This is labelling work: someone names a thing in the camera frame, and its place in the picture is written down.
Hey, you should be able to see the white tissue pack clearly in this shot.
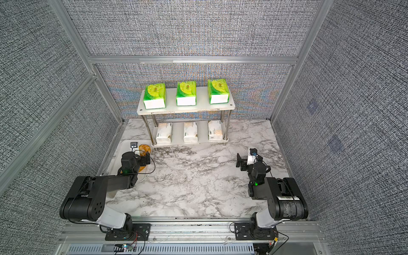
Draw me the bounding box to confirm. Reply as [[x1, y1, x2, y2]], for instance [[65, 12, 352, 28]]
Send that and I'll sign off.
[[183, 122, 198, 143], [156, 123, 173, 143], [208, 120, 223, 141]]

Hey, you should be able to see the green tissue pack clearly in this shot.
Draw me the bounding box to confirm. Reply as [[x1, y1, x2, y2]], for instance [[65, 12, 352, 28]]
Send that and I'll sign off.
[[207, 79, 230, 104], [143, 83, 166, 109], [176, 81, 197, 106]]

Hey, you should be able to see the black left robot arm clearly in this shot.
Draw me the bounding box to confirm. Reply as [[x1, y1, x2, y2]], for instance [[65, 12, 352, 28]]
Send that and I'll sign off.
[[59, 151, 151, 232]]

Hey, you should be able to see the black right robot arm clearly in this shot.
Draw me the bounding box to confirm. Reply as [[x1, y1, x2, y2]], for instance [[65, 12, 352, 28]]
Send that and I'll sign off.
[[236, 148, 309, 230]]

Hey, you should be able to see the white two-tier metal shelf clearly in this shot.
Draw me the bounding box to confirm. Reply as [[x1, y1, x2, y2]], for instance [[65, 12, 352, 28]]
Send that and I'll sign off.
[[137, 87, 235, 148]]

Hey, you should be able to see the white plastic tray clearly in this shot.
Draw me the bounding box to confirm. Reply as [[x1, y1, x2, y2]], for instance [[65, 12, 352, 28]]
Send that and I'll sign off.
[[104, 139, 153, 200]]

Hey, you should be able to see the glazed ring donut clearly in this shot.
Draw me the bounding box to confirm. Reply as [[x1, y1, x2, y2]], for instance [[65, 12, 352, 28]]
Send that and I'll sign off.
[[138, 144, 152, 156]]

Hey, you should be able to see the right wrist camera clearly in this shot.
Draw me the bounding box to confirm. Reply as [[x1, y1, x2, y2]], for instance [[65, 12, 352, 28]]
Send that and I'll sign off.
[[247, 148, 258, 165]]

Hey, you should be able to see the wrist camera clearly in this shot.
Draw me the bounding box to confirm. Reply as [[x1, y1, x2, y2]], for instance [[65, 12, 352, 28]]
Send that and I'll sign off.
[[130, 142, 139, 152], [247, 148, 258, 165]]

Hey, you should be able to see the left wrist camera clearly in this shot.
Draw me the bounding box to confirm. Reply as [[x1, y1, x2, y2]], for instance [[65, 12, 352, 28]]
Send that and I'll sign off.
[[130, 142, 139, 152]]

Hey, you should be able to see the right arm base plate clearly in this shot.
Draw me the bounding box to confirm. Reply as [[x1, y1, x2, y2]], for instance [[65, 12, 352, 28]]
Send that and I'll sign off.
[[233, 223, 278, 241]]

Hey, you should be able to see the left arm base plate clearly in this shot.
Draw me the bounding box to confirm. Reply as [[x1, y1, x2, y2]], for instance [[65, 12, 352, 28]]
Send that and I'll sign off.
[[105, 223, 152, 241]]

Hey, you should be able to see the white slotted cable duct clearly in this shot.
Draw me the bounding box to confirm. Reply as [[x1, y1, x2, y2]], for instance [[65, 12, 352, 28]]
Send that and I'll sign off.
[[66, 243, 255, 255]]

